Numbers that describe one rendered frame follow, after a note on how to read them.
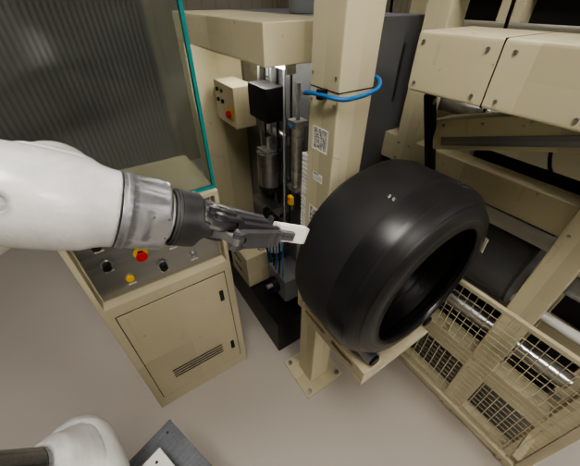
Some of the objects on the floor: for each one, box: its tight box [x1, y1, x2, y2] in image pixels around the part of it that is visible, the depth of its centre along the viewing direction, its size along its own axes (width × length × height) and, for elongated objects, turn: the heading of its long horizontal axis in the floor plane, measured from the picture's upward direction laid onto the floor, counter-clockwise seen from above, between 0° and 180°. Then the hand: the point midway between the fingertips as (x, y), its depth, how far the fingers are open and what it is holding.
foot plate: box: [284, 352, 342, 399], centre depth 188 cm, size 27×27×2 cm
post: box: [299, 0, 387, 381], centre depth 110 cm, size 13×13×250 cm
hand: (290, 232), depth 51 cm, fingers closed
